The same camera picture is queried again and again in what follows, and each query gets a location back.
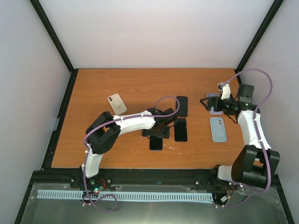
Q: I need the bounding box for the blue-edged black smartphone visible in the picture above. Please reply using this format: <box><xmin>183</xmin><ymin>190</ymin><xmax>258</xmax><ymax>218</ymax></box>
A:
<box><xmin>149</xmin><ymin>138</ymin><xmax>163</xmax><ymax>151</ymax></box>

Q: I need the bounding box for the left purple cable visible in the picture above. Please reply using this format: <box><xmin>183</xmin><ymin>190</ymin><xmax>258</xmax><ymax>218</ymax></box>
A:
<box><xmin>83</xmin><ymin>95</ymin><xmax>180</xmax><ymax>213</ymax></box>

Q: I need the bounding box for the small green circuit board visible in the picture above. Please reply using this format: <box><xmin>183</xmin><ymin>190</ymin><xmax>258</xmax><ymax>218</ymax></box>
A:
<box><xmin>93</xmin><ymin>185</ymin><xmax>106</xmax><ymax>194</ymax></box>

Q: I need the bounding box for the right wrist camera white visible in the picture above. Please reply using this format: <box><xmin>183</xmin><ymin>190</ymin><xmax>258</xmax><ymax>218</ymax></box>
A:
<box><xmin>218</xmin><ymin>82</ymin><xmax>231</xmax><ymax>100</ymax></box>

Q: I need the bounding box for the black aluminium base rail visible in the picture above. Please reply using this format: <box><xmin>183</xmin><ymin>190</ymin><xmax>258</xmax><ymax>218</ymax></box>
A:
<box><xmin>32</xmin><ymin>168</ymin><xmax>278</xmax><ymax>190</ymax></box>

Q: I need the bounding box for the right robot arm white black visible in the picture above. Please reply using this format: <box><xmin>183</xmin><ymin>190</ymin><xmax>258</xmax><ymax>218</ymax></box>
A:
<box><xmin>200</xmin><ymin>83</ymin><xmax>280</xmax><ymax>189</ymax></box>

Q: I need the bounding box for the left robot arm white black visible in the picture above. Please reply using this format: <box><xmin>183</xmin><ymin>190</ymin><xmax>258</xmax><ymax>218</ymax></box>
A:
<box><xmin>80</xmin><ymin>108</ymin><xmax>178</xmax><ymax>188</ymax></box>

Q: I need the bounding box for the lilac phone case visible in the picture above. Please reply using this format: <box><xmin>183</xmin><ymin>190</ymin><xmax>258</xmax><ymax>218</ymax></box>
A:
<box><xmin>207</xmin><ymin>93</ymin><xmax>223</xmax><ymax>115</ymax></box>

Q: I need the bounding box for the left black frame post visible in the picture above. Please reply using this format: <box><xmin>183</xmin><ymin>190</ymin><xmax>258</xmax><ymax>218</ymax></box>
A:
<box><xmin>30</xmin><ymin>0</ymin><xmax>75</xmax><ymax>74</ymax></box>

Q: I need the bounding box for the black frame post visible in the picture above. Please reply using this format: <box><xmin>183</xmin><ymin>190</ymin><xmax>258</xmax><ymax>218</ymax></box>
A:
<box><xmin>30</xmin><ymin>0</ymin><xmax>75</xmax><ymax>74</ymax></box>
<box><xmin>235</xmin><ymin>0</ymin><xmax>284</xmax><ymax>73</ymax></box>

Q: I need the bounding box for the light blue phone case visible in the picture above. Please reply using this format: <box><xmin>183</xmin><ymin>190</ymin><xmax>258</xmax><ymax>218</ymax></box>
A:
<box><xmin>210</xmin><ymin>117</ymin><xmax>227</xmax><ymax>142</ymax></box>

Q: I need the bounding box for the beige phone case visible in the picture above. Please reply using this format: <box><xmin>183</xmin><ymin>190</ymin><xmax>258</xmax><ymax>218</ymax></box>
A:
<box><xmin>107</xmin><ymin>93</ymin><xmax>128</xmax><ymax>116</ymax></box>

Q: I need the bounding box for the right black frame post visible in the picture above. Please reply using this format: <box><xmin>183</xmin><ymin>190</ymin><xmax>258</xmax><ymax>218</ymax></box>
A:
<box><xmin>235</xmin><ymin>0</ymin><xmax>284</xmax><ymax>73</ymax></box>

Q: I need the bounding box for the light blue cable duct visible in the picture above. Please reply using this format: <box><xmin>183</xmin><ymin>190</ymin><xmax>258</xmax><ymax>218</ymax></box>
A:
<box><xmin>36</xmin><ymin>189</ymin><xmax>213</xmax><ymax>203</ymax></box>

